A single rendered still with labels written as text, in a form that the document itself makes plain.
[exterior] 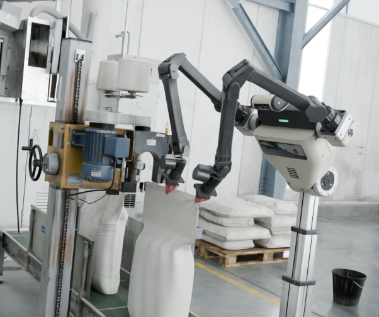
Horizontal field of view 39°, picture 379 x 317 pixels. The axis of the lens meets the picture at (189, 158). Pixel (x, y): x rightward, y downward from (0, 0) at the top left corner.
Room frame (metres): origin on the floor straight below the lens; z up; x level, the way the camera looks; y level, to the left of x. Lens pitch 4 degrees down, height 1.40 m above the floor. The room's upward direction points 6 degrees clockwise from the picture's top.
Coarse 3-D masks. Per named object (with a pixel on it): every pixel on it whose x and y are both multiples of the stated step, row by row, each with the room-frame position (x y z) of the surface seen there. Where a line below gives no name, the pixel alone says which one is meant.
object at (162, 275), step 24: (144, 216) 2.76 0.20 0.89; (168, 216) 2.57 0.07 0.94; (192, 216) 2.39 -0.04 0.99; (144, 240) 2.60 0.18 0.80; (168, 240) 2.48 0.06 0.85; (192, 240) 2.38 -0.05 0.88; (144, 264) 2.55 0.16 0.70; (168, 264) 2.42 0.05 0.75; (192, 264) 2.45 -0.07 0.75; (144, 288) 2.52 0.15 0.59; (168, 288) 2.41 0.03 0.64; (192, 288) 2.47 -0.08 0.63; (144, 312) 2.52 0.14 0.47; (168, 312) 2.40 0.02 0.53
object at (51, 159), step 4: (52, 152) 2.62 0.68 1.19; (44, 156) 2.64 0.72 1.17; (48, 156) 2.58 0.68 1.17; (52, 156) 2.59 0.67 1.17; (56, 156) 2.60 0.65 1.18; (44, 160) 2.63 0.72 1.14; (48, 160) 2.58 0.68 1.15; (52, 160) 2.58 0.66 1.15; (56, 160) 2.59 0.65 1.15; (48, 164) 2.58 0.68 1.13; (52, 164) 2.58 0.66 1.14; (56, 164) 2.59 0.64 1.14; (44, 168) 2.63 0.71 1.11; (48, 168) 2.57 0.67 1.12; (52, 168) 2.58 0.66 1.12; (56, 168) 2.59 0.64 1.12; (44, 172) 2.62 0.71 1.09; (48, 172) 2.59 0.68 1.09; (52, 172) 2.60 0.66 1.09; (56, 172) 2.61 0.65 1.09
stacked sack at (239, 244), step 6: (204, 234) 5.69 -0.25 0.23; (210, 240) 5.58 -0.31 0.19; (216, 240) 5.50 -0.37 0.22; (240, 240) 5.52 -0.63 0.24; (246, 240) 5.57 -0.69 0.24; (222, 246) 5.41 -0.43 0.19; (228, 246) 5.40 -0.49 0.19; (234, 246) 5.44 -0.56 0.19; (240, 246) 5.49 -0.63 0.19; (246, 246) 5.52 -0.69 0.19; (252, 246) 5.57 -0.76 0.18
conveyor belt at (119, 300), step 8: (16, 240) 3.99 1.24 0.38; (24, 240) 4.02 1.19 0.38; (120, 280) 3.28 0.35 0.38; (120, 288) 3.13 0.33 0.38; (128, 288) 3.14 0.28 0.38; (96, 296) 2.94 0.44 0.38; (104, 296) 2.95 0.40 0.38; (112, 296) 2.97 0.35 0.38; (120, 296) 2.98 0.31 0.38; (96, 304) 2.81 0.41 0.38; (104, 304) 2.82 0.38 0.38; (112, 304) 2.84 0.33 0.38; (120, 304) 2.85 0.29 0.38; (104, 312) 2.71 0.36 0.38; (112, 312) 2.72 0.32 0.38; (120, 312) 2.74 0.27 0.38; (128, 312) 2.75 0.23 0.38
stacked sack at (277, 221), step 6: (276, 216) 5.78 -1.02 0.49; (282, 216) 5.81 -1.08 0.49; (288, 216) 5.85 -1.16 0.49; (294, 216) 5.89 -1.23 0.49; (258, 222) 5.80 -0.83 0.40; (264, 222) 5.69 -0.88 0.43; (270, 222) 5.67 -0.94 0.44; (276, 222) 5.66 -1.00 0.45; (282, 222) 5.71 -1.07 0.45; (288, 222) 5.78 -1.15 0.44; (294, 222) 5.83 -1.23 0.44
